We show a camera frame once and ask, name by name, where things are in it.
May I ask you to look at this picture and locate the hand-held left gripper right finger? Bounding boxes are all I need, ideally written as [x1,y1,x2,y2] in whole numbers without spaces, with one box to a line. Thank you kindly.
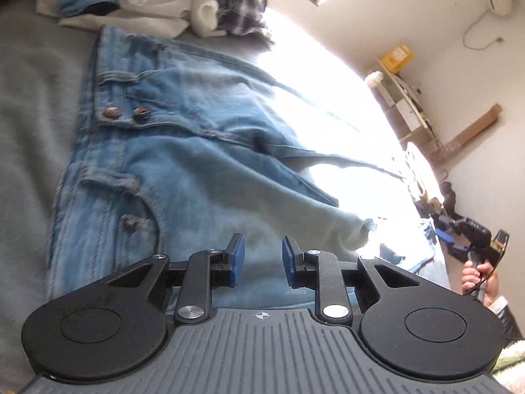
[282,236,419,324]

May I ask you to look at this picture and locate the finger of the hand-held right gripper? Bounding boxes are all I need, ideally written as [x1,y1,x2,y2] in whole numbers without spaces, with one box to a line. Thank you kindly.
[435,227,470,257]

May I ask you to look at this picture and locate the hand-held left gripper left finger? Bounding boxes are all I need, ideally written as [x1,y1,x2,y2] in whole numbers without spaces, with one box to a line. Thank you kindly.
[107,233,245,324]

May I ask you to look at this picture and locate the blue denim jeans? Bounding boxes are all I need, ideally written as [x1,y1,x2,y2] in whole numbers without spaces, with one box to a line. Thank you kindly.
[44,24,452,310]

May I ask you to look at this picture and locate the person's right hand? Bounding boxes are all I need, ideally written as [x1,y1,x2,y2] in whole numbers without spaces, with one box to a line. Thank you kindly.
[461,260,499,305]

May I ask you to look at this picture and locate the black bundled item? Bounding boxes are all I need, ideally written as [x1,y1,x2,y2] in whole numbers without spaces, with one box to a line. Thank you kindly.
[438,181,457,216]

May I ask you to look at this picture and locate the wooden plank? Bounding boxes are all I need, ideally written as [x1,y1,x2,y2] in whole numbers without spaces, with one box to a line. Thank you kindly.
[445,103,503,153]

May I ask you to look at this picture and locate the white shelf unit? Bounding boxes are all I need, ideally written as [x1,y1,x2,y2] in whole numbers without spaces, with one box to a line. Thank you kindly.
[369,70,450,165]

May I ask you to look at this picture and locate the person's fuzzy jacket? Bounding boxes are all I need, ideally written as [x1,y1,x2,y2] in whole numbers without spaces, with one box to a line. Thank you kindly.
[490,339,525,388]

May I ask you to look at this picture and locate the yellow box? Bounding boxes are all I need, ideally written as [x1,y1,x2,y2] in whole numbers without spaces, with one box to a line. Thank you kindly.
[376,43,416,73]

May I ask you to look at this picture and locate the grey fleece blanket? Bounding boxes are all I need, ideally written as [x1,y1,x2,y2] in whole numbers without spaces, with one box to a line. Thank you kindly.
[0,0,275,382]

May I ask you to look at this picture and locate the dark plaid shirt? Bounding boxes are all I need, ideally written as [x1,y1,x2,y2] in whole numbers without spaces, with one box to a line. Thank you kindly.
[213,0,276,48]

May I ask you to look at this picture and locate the white crumpled cloth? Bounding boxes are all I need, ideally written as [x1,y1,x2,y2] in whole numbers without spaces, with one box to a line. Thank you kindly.
[36,0,230,38]

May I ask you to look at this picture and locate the thin wall cable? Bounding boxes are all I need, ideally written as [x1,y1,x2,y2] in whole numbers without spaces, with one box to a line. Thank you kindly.
[463,10,505,50]

